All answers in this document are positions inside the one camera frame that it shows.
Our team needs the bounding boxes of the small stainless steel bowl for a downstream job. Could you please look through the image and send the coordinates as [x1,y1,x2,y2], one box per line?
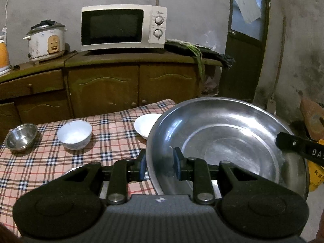
[5,123,38,153]

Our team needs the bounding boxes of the green onion stalks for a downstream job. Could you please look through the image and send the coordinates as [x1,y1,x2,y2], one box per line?
[186,43,205,81]

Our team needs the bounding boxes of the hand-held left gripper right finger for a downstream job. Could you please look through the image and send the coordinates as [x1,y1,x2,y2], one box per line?
[173,147,256,205]

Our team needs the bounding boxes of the brown wooden board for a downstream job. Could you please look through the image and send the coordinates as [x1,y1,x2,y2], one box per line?
[300,98,324,142]

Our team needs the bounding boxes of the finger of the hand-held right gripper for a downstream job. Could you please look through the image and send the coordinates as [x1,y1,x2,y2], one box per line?
[276,131,296,155]

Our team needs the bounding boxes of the pink plastic bag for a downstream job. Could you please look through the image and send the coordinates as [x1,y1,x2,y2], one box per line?
[204,67,219,94]

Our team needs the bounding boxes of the orange electric kettle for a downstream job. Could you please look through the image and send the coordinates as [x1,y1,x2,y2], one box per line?
[0,39,12,76]

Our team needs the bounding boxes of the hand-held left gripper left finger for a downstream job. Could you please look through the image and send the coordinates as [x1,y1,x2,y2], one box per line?
[62,153,148,205]

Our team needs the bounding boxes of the white microwave oven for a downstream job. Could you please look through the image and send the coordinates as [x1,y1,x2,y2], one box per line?
[81,4,168,54]

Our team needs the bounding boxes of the deep pale patterned bowl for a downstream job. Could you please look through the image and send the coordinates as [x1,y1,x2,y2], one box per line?
[57,120,92,150]

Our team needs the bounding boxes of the dark green door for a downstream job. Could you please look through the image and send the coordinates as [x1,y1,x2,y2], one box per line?
[220,0,271,103]

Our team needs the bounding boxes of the white rice cooker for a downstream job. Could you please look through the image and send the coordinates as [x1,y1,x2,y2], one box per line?
[23,19,68,62]

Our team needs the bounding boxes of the long wooden sideboard cabinet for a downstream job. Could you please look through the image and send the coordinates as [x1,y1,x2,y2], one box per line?
[0,50,223,142]

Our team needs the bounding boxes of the white paper sheet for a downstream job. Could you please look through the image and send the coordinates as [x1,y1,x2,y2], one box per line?
[233,0,262,24]

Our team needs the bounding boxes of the wide white bowl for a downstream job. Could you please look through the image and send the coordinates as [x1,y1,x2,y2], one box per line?
[134,114,162,140]

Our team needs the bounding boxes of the round stainless steel plate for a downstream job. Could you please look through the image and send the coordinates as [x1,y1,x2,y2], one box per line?
[146,97,310,204]

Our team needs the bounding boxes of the plaid tablecloth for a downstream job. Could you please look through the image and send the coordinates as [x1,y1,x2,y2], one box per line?
[0,99,178,236]

